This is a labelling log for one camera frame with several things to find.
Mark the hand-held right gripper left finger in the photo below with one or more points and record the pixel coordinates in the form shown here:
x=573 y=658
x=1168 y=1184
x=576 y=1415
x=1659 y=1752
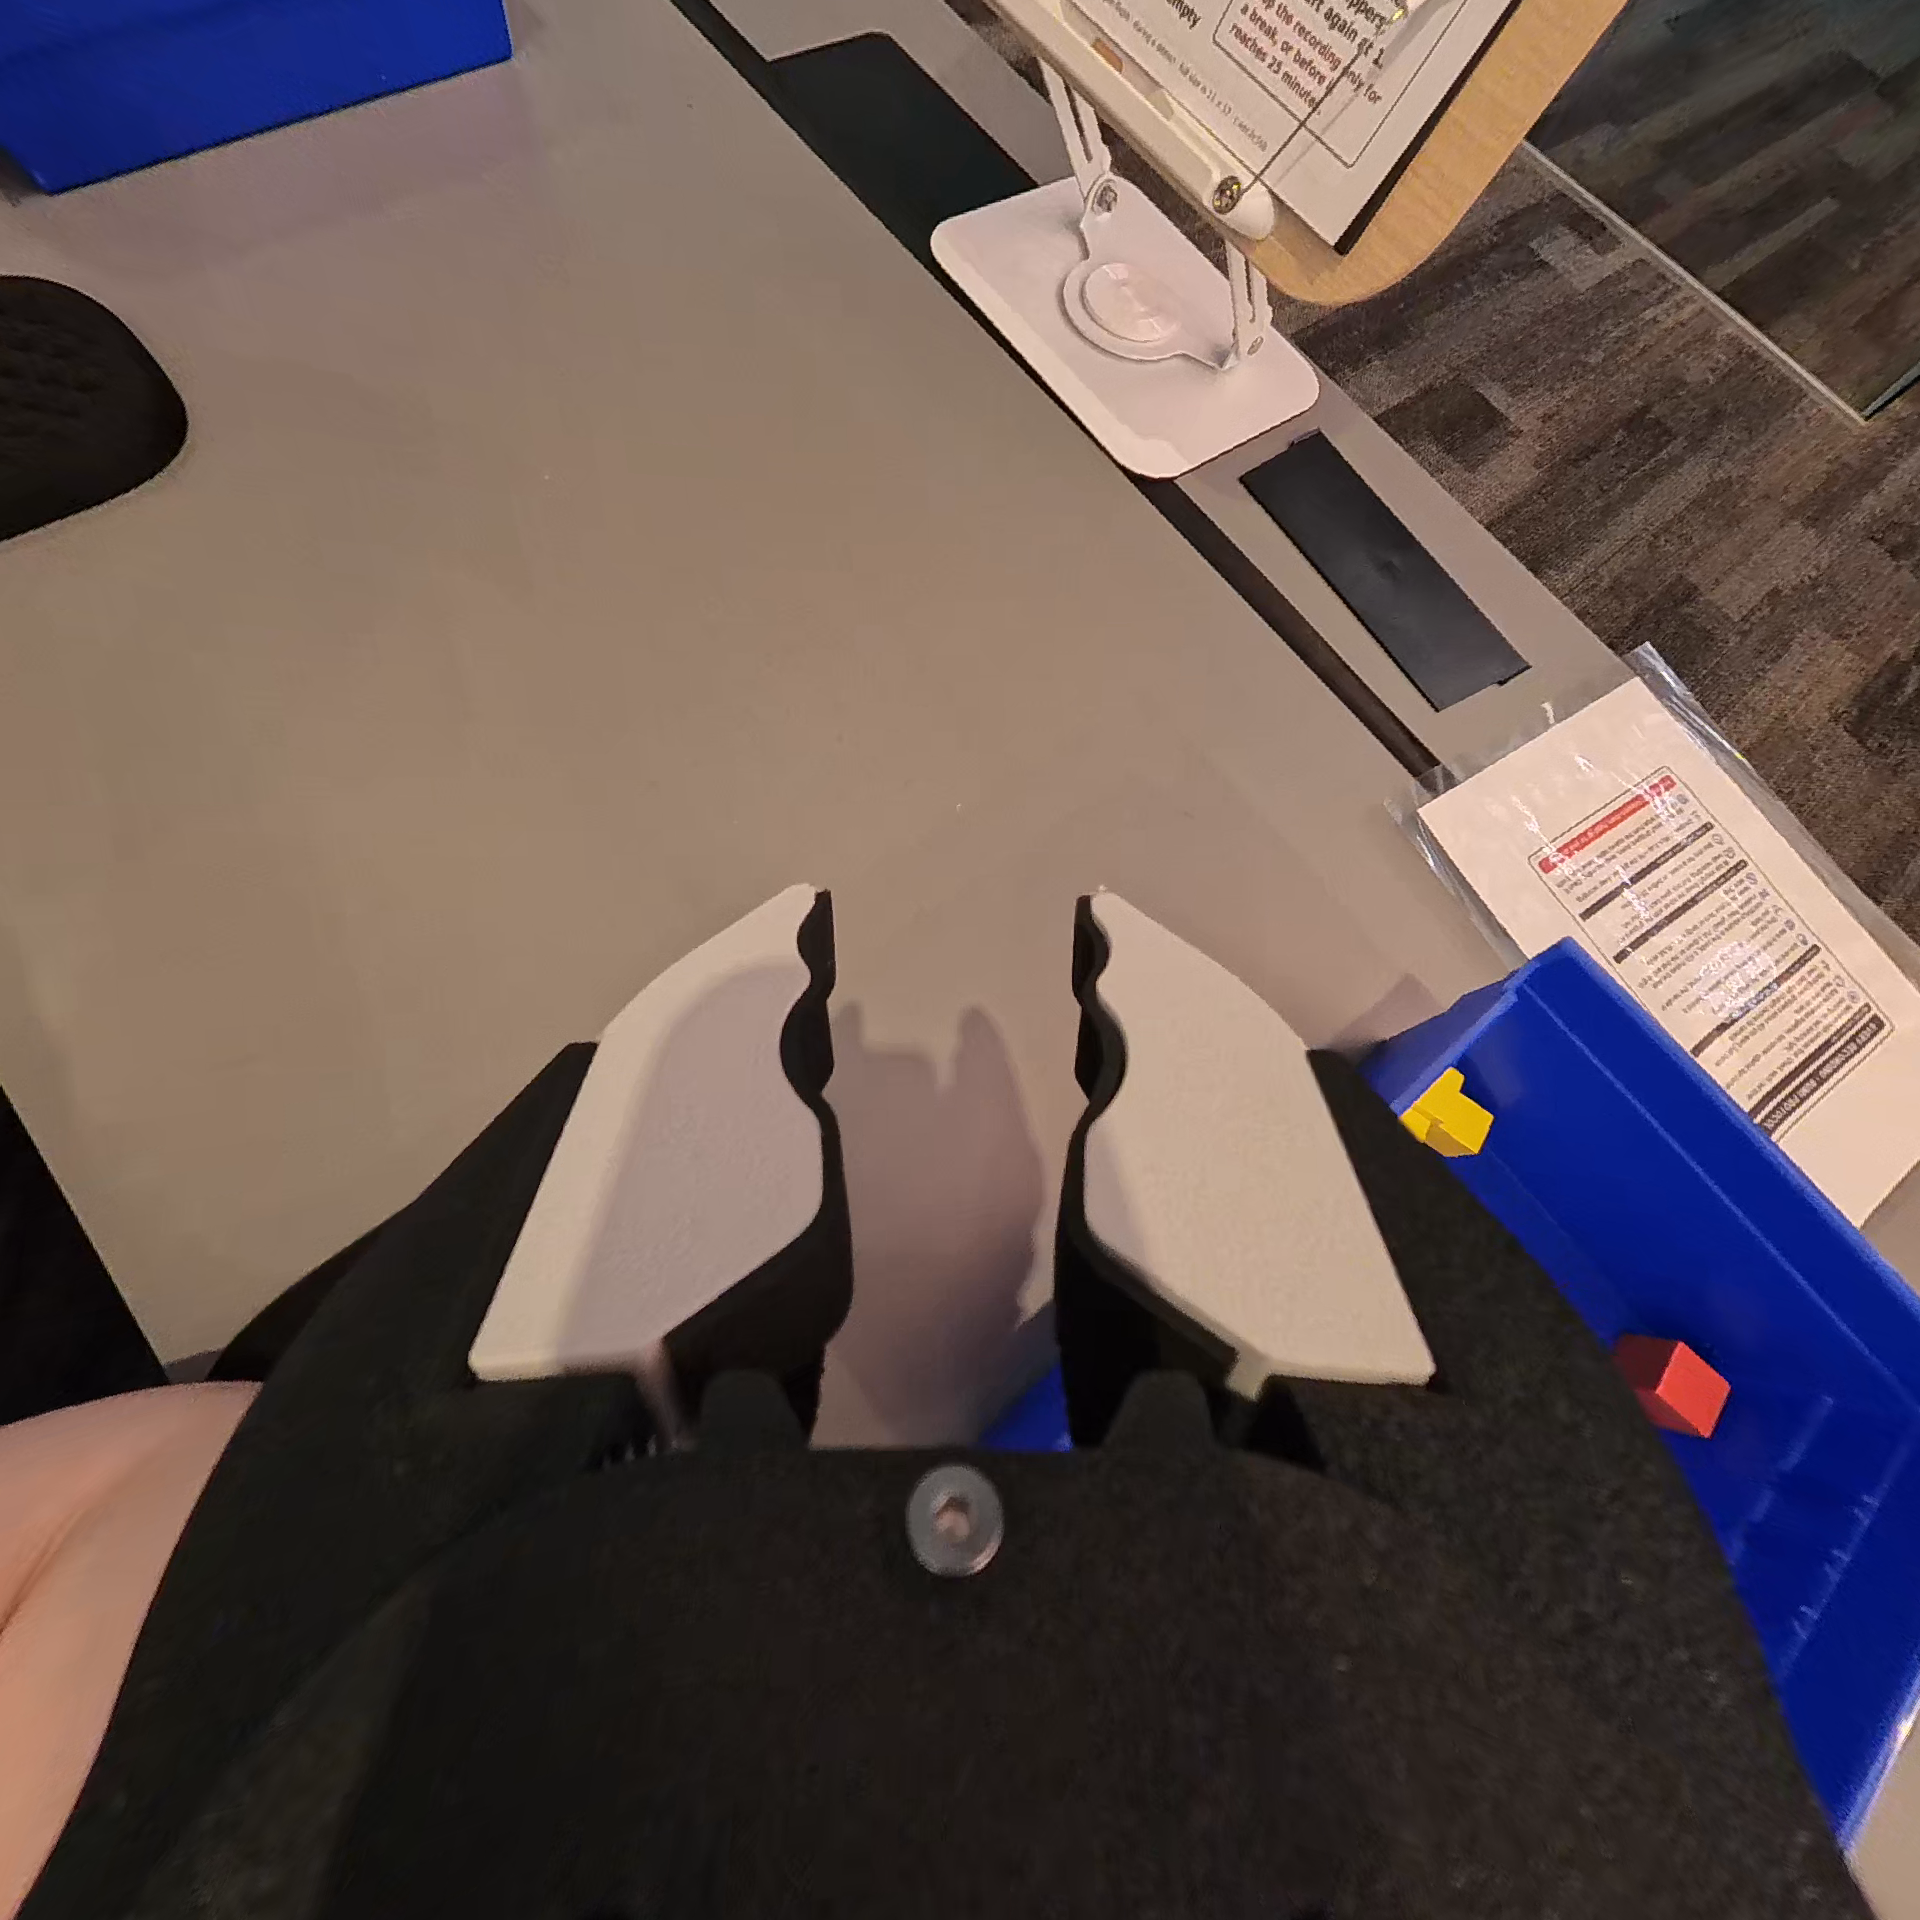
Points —
x=659 y=1184

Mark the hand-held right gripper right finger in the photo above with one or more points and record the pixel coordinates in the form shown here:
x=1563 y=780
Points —
x=1239 y=1201

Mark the yellow wooden cube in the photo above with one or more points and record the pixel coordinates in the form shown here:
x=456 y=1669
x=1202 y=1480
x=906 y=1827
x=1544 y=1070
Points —
x=1436 y=1091
x=1453 y=1128

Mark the red wooden cube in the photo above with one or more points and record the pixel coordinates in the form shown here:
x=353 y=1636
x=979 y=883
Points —
x=1670 y=1386

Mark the blue plastic bin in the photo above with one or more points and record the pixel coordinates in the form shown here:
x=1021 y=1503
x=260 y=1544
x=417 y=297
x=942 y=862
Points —
x=1730 y=1201
x=221 y=74

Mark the person's right forearm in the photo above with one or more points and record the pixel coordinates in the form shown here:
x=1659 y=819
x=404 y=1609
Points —
x=89 y=1578

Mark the laminated paper sheet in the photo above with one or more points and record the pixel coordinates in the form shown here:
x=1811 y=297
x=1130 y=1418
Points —
x=1571 y=799

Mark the person's dark clothing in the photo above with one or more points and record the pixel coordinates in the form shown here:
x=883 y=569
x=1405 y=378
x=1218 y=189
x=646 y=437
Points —
x=58 y=1263

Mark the black padded chair armrest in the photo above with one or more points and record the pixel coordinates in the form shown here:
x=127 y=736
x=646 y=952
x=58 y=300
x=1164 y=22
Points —
x=73 y=408

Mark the illustrated instruction sheet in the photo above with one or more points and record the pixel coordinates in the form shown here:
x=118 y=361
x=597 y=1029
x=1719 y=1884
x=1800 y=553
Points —
x=1305 y=93

